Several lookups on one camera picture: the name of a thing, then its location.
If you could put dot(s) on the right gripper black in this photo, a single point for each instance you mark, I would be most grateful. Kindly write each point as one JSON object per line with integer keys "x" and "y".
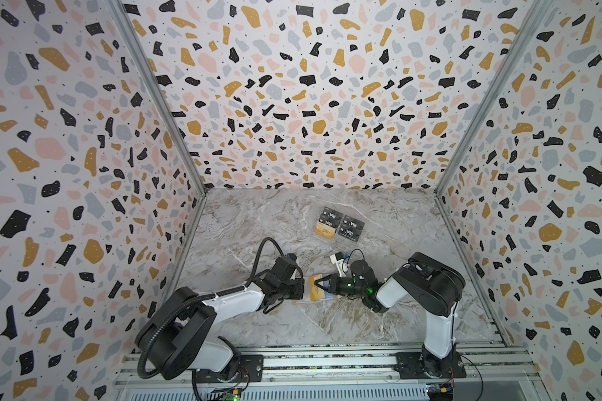
{"x": 337, "y": 283}

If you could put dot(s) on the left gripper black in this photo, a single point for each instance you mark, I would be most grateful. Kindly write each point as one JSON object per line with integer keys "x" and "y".
{"x": 302, "y": 288}

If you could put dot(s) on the gold card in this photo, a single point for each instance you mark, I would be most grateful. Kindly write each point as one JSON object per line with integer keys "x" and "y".
{"x": 325, "y": 231}
{"x": 316, "y": 289}

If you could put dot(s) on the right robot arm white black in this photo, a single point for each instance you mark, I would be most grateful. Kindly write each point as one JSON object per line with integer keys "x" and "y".
{"x": 436, "y": 287}

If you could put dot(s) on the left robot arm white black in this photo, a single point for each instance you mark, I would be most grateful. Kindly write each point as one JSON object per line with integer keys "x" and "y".
{"x": 179, "y": 335}

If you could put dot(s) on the clear acrylic card stand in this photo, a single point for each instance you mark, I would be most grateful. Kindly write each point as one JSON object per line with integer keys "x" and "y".
{"x": 336, "y": 228}

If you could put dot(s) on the black VIP card right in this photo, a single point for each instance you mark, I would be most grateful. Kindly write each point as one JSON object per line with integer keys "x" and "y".
{"x": 351, "y": 228}

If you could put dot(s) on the black vip card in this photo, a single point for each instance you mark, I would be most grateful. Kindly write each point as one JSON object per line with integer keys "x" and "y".
{"x": 330, "y": 217}
{"x": 351, "y": 228}

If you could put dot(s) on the black VIP card left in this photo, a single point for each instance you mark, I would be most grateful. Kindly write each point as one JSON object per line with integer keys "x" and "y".
{"x": 330, "y": 217}

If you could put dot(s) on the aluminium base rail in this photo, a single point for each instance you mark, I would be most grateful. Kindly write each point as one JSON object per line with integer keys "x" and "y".
{"x": 485, "y": 371}

